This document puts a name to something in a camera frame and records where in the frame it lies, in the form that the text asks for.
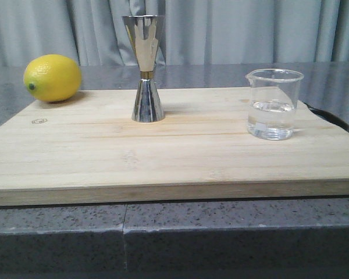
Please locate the light wooden cutting board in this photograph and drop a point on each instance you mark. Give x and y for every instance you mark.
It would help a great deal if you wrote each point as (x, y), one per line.
(89, 150)

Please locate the clear glass measuring beaker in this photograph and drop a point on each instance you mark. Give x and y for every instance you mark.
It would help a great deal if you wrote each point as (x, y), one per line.
(273, 102)

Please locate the grey curtain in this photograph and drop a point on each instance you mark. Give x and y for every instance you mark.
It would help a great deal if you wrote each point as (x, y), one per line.
(196, 32)

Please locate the yellow lemon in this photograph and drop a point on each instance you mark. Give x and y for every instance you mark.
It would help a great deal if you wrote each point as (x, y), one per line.
(52, 78)

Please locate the silver steel double jigger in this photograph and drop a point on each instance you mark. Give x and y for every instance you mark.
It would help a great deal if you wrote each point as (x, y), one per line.
(144, 33)

